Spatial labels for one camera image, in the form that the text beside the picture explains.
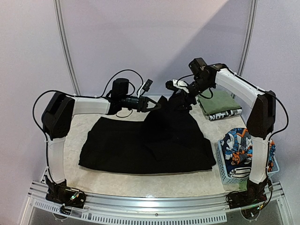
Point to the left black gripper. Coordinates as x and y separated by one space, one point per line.
144 108

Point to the black garment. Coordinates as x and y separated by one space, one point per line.
168 140

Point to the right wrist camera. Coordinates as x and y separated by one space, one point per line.
197 65

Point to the blue orange patterned cloth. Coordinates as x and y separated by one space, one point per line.
237 146

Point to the light blue plastic basket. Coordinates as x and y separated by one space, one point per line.
223 164

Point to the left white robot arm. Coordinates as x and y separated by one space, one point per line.
58 115

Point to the left aluminium frame post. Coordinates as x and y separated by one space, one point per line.
65 47

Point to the aluminium front rail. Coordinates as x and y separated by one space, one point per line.
119 210

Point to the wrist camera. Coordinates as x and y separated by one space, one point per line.
119 88
197 65

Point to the white striped cloth in basket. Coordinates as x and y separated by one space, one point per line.
238 172

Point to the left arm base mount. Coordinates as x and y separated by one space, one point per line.
67 196

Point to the folded black white shirt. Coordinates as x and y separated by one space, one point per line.
223 115

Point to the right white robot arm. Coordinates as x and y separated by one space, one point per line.
260 123

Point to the folded green shirt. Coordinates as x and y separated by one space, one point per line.
221 101

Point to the right aluminium frame post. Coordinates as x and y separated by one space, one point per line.
248 36

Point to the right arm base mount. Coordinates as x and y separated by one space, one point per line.
239 199

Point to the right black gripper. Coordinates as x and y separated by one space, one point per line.
185 97

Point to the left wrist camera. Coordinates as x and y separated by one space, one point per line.
119 88

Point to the aluminium frame post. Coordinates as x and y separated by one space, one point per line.
65 47
248 36

